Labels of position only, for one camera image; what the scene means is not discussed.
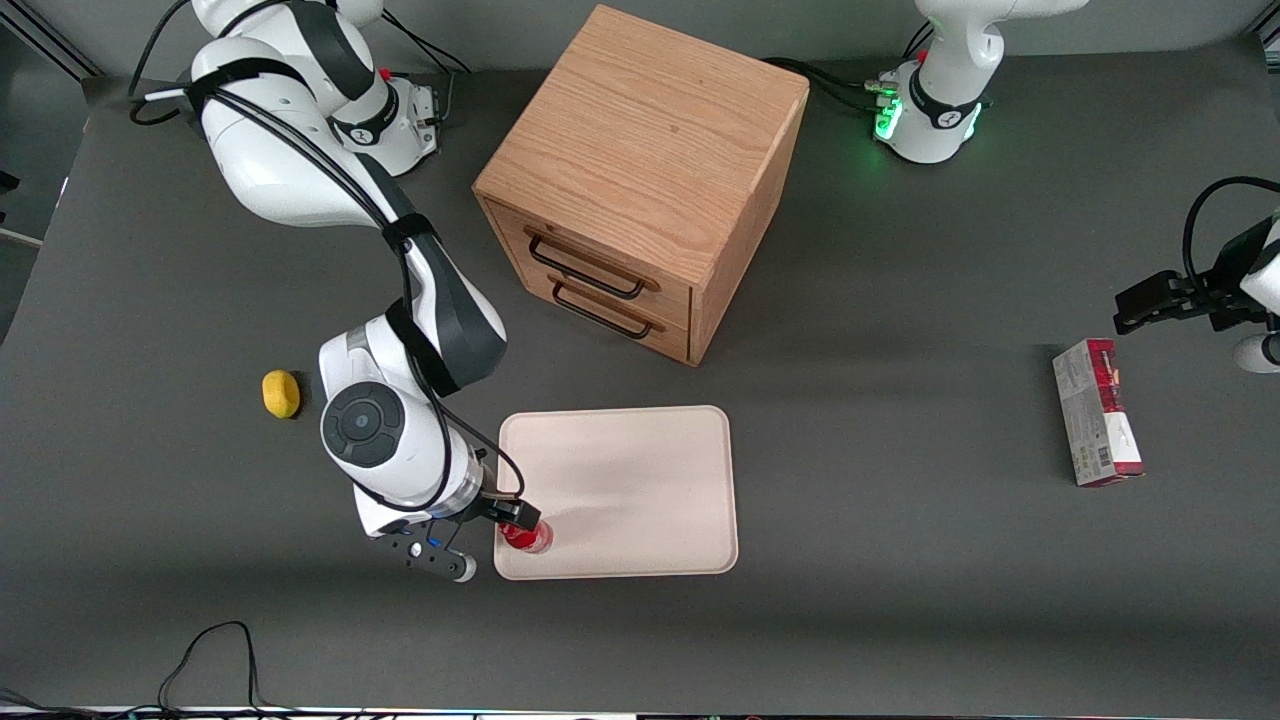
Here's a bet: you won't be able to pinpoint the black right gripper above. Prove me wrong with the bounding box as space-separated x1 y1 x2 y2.
440 487 544 533

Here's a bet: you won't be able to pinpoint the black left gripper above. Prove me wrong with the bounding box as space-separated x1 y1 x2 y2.
1113 215 1277 337

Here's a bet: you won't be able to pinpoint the red coke bottle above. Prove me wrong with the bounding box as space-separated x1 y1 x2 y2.
500 516 555 555

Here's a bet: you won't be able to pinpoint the beige plastic tray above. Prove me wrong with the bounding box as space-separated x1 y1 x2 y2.
493 404 740 581

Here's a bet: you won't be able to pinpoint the grey and red carton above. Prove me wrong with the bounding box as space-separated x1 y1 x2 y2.
1051 338 1147 489

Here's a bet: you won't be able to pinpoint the wooden drawer front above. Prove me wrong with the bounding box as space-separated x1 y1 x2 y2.
515 262 692 364
485 195 695 323

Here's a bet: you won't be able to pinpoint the yellow lemon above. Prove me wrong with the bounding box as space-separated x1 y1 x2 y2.
262 370 301 420

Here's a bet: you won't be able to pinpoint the wooden drawer cabinet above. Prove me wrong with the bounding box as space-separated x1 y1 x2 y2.
472 4 811 368

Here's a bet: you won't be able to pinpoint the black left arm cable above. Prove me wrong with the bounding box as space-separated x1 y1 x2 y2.
1182 176 1280 293

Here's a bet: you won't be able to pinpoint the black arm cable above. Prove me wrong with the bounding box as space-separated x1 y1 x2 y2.
128 0 527 516
1182 176 1280 293

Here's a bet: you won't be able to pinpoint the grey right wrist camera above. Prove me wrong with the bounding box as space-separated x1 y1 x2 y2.
373 529 479 585

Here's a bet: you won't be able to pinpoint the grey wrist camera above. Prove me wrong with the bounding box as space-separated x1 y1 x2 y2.
373 529 479 585
1232 333 1280 375

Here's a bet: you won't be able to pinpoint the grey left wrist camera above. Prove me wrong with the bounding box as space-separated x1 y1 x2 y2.
1232 333 1280 375

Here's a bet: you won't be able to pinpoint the black metal drawer handle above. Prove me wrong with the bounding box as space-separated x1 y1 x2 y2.
526 231 647 301
550 280 655 341

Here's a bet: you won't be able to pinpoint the black cable on table edge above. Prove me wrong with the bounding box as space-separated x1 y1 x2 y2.
0 620 401 720

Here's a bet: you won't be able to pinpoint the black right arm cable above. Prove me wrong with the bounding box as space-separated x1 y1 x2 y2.
128 0 527 516

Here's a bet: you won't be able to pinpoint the black left base cables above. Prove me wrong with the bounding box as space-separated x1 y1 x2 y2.
764 20 936 117

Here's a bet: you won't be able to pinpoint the black base cables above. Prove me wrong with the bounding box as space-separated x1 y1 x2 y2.
378 10 474 127
764 20 936 117

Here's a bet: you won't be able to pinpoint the black right base cables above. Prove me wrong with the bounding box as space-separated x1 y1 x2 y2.
378 10 474 127

